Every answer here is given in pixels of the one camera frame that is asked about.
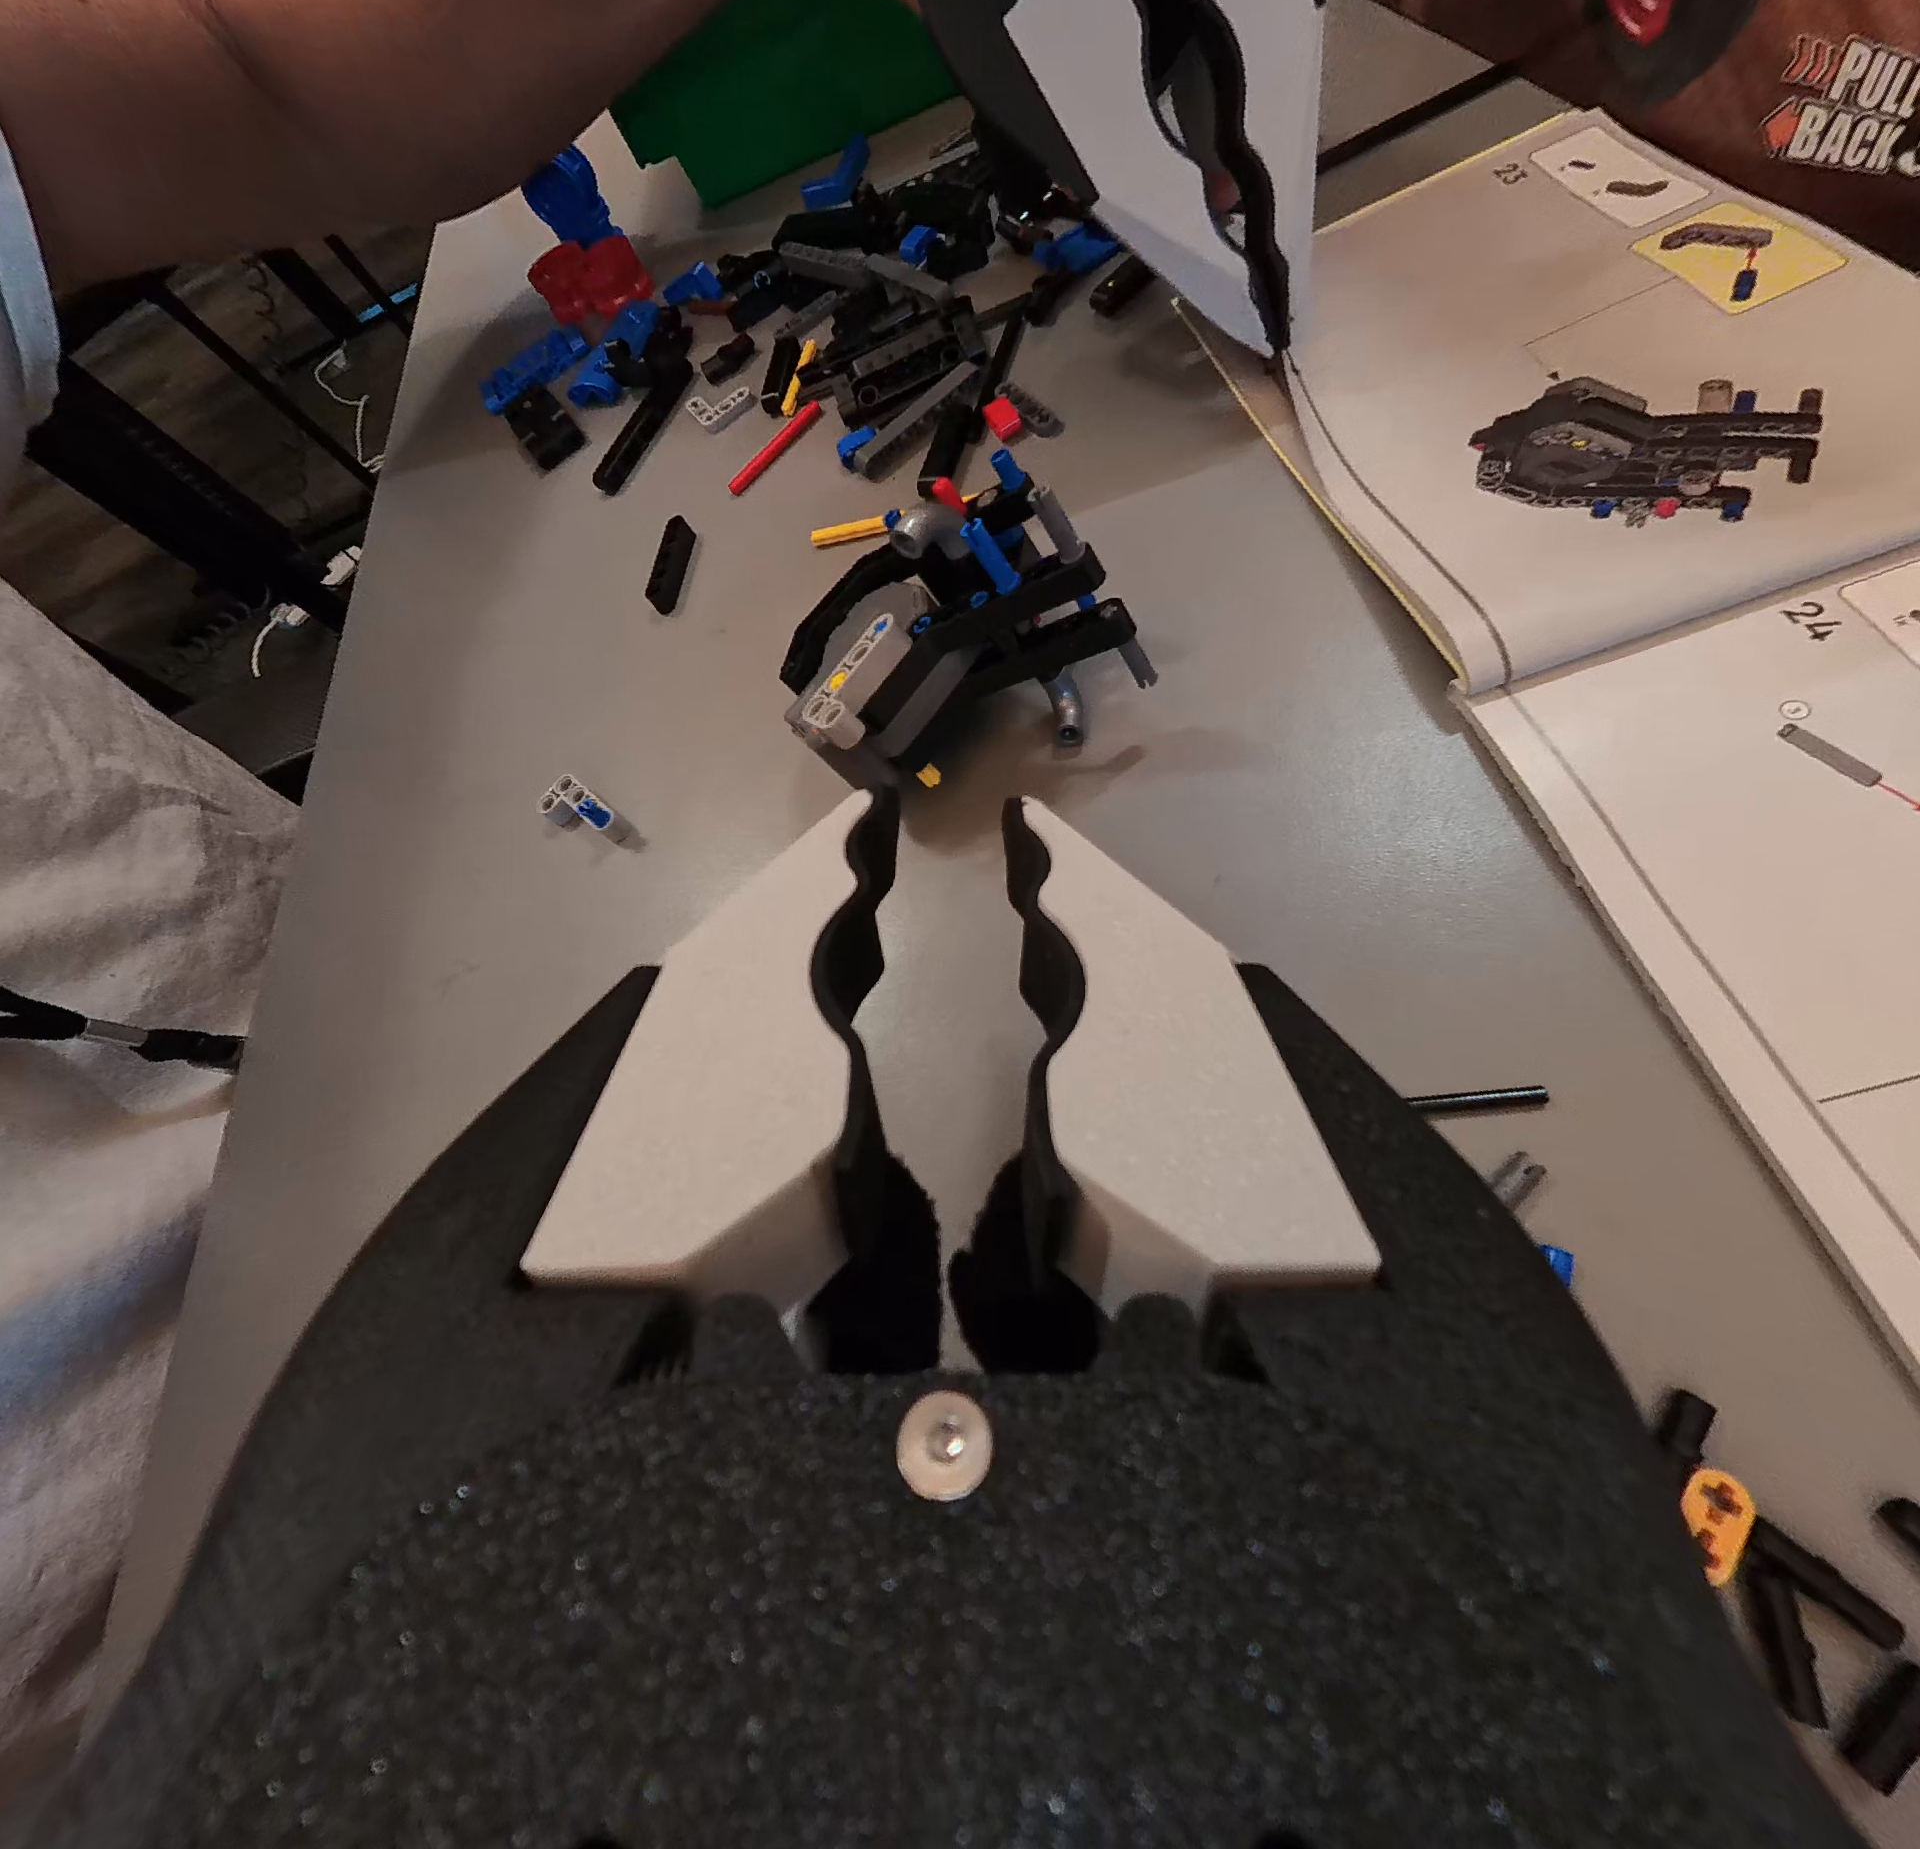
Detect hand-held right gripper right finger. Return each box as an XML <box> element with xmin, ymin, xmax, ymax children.
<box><xmin>1001</xmin><ymin>797</ymin><xmax>1385</xmax><ymax>1314</ymax></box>

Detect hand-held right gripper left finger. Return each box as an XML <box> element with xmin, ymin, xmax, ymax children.
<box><xmin>517</xmin><ymin>787</ymin><xmax>903</xmax><ymax>1319</ymax></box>

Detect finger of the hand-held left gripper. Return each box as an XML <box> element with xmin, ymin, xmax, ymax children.
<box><xmin>1001</xmin><ymin>0</ymin><xmax>1293</xmax><ymax>361</ymax></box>
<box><xmin>1182</xmin><ymin>0</ymin><xmax>1325</xmax><ymax>369</ymax></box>

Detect black toy chassis assembly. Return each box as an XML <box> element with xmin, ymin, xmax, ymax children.
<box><xmin>777</xmin><ymin>446</ymin><xmax>1161</xmax><ymax>791</ymax></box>

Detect instruction booklet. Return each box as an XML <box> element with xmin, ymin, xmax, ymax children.
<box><xmin>1170</xmin><ymin>110</ymin><xmax>1920</xmax><ymax>1386</ymax></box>

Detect person's left forearm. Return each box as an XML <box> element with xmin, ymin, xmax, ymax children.
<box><xmin>0</xmin><ymin>0</ymin><xmax>916</xmax><ymax>297</ymax></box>

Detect monster truck set box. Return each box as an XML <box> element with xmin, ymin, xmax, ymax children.
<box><xmin>1340</xmin><ymin>0</ymin><xmax>1920</xmax><ymax>237</ymax></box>

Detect green plastic bin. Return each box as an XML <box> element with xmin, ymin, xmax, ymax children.
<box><xmin>608</xmin><ymin>0</ymin><xmax>963</xmax><ymax>214</ymax></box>

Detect pile of loose brick pieces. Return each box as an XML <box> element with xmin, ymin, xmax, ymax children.
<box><xmin>478</xmin><ymin>123</ymin><xmax>1166</xmax><ymax>497</ymax></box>

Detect red axle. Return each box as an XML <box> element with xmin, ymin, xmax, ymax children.
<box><xmin>726</xmin><ymin>398</ymin><xmax>831</xmax><ymax>497</ymax></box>

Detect orange short beam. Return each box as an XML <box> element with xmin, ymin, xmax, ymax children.
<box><xmin>1678</xmin><ymin>1465</ymin><xmax>1760</xmax><ymax>1586</ymax></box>

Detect person's white t-shirt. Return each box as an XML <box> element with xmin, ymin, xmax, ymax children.
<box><xmin>0</xmin><ymin>123</ymin><xmax>301</xmax><ymax>1776</ymax></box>

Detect scattered small brick pieces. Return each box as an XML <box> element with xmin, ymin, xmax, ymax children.
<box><xmin>1649</xmin><ymin>1386</ymin><xmax>1920</xmax><ymax>1798</ymax></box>

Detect black lanyard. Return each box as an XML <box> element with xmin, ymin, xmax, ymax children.
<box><xmin>0</xmin><ymin>986</ymin><xmax>244</xmax><ymax>1073</ymax></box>

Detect white floor cable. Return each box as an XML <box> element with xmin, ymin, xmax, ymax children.
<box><xmin>246</xmin><ymin>346</ymin><xmax>391</xmax><ymax>680</ymax></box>

